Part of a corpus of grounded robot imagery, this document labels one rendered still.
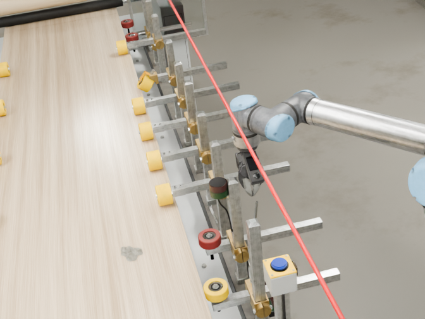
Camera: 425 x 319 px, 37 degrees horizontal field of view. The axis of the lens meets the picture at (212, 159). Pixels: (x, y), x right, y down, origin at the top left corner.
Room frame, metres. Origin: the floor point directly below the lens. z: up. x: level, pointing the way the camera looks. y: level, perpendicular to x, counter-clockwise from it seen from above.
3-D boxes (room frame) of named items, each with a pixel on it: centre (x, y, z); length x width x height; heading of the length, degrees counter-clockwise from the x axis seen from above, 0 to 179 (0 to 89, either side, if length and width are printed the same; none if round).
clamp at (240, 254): (1.73, -0.05, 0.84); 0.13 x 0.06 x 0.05; 9
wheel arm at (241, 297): (1.51, -0.15, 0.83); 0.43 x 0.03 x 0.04; 99
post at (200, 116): (2.20, 0.02, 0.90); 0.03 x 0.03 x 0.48; 9
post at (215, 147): (1.95, -0.02, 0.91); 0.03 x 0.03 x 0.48; 9
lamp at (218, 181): (1.70, -0.01, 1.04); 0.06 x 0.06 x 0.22; 9
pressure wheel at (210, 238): (1.73, 0.04, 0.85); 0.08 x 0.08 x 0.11
